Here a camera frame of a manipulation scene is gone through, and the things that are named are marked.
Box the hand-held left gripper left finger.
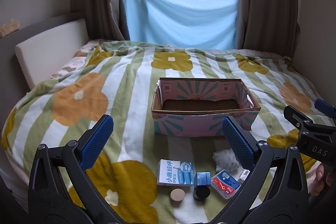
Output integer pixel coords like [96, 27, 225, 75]
[28, 114, 124, 224]

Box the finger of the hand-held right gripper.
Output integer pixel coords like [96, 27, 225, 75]
[314, 99, 336, 119]
[283, 105, 314, 135]

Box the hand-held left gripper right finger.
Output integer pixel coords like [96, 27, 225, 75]
[222, 116, 309, 224]

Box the patterned tissue pack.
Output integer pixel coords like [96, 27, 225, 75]
[212, 148, 243, 172]

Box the small white packet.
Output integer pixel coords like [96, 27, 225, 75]
[238, 169, 250, 184]

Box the red and blue plastic case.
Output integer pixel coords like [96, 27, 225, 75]
[211, 169, 240, 200]

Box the small shiny blue box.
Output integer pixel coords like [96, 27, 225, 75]
[194, 172, 212, 186]

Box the pink sunburst cardboard box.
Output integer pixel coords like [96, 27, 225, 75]
[151, 77, 261, 138]

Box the black round jar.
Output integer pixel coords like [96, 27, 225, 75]
[193, 185, 211, 201]

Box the white and blue carton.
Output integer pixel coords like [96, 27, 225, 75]
[157, 159, 195, 187]

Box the beige round lid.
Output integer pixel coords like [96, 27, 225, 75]
[170, 189, 185, 203]

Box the person's right hand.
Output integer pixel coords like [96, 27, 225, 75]
[310, 163, 334, 197]

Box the green striped flower blanket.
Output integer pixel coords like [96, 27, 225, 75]
[0, 42, 332, 224]

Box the pink floral bedsheet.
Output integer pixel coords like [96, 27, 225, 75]
[50, 39, 105, 79]

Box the white headboard cushion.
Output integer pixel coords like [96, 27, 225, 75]
[15, 18, 90, 89]

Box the light blue window cloth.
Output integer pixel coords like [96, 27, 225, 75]
[122, 0, 238, 51]

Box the beige patterned object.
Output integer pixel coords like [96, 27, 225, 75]
[0, 19, 20, 37]

